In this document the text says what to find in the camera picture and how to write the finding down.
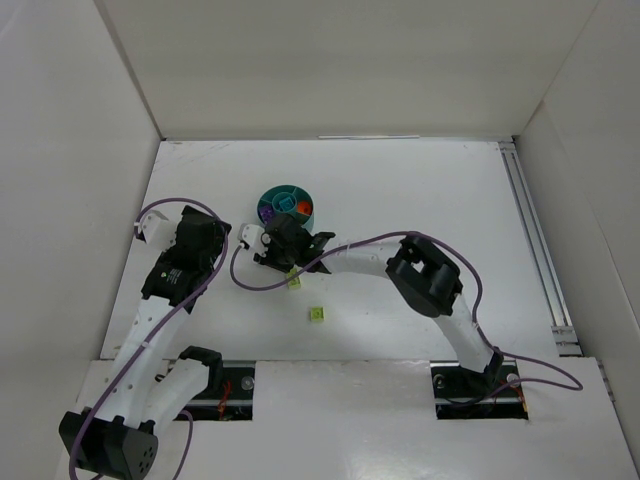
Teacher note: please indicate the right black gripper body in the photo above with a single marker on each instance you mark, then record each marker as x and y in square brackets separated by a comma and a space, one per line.
[286, 257]

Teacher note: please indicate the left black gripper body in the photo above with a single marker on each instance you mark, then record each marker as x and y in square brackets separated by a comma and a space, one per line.
[201, 226]

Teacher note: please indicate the long purple lego brick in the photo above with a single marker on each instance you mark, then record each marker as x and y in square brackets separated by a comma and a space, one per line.
[266, 213]

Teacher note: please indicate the orange round lego piece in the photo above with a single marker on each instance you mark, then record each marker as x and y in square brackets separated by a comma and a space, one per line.
[304, 208]

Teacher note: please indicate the long teal lego brick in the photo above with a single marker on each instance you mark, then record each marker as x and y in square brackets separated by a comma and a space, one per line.
[286, 204]

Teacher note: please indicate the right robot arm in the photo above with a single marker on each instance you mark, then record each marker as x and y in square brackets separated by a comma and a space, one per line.
[421, 269]

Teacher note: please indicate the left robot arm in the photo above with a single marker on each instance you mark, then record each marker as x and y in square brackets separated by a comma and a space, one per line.
[117, 436]

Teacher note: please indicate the green lego brick left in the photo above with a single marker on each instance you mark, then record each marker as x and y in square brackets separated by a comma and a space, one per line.
[293, 280]

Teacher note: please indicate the green lego brick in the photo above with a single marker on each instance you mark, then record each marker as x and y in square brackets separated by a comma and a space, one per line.
[317, 314]
[293, 280]

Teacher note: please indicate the teal round divided container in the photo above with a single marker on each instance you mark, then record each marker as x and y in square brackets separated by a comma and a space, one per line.
[271, 196]

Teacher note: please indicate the green lego brick right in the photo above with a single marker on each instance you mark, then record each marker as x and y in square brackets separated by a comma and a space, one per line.
[317, 314]

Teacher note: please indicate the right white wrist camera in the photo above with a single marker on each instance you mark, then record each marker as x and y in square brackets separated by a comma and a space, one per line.
[250, 237]

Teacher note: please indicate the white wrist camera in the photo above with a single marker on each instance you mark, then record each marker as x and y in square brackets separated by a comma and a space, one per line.
[156, 230]
[250, 237]

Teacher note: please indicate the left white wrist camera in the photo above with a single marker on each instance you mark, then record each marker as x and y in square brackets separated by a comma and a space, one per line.
[156, 230]

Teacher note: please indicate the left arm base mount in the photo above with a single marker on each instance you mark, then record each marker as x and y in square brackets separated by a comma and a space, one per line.
[232, 401]

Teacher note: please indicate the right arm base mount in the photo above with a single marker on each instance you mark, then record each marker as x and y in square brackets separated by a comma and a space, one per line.
[463, 395]

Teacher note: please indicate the aluminium rail right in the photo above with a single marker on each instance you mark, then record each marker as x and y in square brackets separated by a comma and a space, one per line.
[565, 337]

